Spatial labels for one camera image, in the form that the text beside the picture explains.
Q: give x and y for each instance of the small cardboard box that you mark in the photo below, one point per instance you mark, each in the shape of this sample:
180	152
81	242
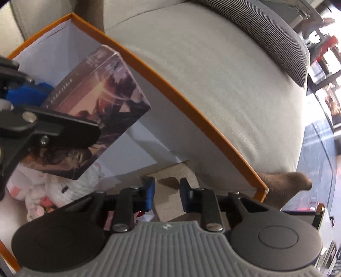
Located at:
167	202

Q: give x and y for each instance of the marble top coffee table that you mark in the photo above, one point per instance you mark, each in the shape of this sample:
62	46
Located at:
326	221

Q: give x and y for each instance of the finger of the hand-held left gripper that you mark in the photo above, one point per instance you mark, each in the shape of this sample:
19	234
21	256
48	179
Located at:
24	92
66	130

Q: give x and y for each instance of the beige fabric sofa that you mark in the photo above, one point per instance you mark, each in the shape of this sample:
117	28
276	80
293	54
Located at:
213	80

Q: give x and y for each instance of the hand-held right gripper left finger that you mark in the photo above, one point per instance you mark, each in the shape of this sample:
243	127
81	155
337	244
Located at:
149	194

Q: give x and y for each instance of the orange cardboard storage box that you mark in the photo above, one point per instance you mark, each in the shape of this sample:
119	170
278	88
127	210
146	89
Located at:
159	119

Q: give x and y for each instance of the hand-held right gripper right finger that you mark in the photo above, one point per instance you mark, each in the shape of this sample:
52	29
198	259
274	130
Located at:
183	197

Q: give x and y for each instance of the purple printed card box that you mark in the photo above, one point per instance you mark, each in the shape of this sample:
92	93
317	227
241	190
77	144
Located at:
112	93

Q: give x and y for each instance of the crochet bunny with flower bouquet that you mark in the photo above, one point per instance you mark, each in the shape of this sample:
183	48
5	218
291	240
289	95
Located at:
72	190

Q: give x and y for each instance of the striped grey cushion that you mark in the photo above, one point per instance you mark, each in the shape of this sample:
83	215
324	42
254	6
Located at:
266	34

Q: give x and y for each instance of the person's right foot brown sock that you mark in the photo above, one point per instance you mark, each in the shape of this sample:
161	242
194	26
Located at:
287	186

